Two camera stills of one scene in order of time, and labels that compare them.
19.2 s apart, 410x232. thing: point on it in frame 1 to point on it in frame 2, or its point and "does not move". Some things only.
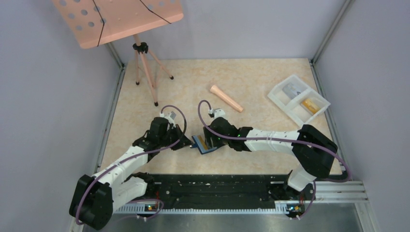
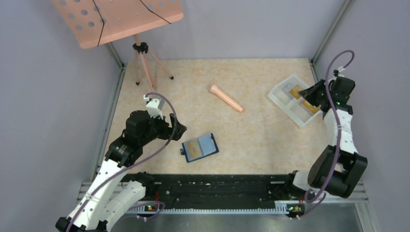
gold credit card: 310,104 to 194,149
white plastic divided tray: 302,103 does not move
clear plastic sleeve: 292,89 does not move
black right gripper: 209,141 to 309,93
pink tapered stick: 226,99 does not move
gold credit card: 203,143 to 295,92
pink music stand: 93,22 does not move
